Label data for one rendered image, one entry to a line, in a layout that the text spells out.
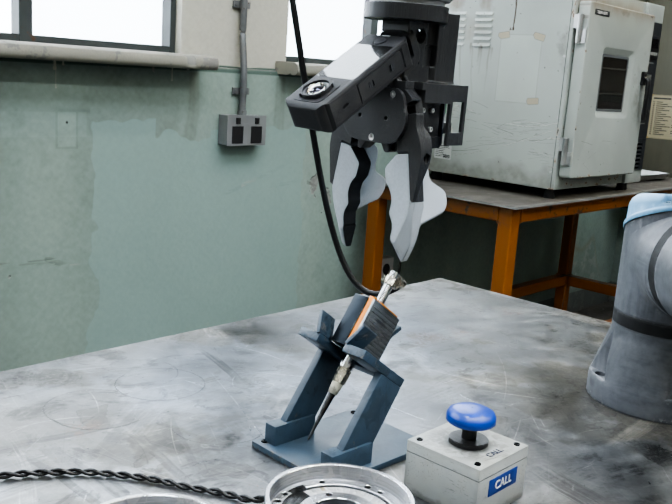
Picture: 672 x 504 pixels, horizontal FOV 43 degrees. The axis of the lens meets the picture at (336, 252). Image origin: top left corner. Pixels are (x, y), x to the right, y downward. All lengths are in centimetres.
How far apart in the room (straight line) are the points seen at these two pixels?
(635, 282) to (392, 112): 36
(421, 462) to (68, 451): 30
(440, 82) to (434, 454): 31
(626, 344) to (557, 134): 183
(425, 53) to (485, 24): 216
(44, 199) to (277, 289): 89
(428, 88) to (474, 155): 219
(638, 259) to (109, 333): 175
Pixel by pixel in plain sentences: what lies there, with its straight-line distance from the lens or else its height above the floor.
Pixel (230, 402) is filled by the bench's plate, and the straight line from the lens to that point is 87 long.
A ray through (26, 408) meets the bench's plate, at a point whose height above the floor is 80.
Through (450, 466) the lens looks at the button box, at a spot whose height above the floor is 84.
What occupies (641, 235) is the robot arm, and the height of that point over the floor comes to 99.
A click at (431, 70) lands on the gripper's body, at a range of 75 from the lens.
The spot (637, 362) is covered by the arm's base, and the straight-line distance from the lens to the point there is 94.
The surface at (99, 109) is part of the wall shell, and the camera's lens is 230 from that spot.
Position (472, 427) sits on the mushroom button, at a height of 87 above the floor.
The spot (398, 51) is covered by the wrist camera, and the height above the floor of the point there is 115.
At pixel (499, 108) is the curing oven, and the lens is 285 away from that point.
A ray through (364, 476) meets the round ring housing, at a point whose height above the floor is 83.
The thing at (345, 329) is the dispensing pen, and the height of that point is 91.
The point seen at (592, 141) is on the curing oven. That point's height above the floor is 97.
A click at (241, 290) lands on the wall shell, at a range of 268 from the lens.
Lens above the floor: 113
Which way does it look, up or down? 12 degrees down
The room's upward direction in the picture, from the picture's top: 4 degrees clockwise
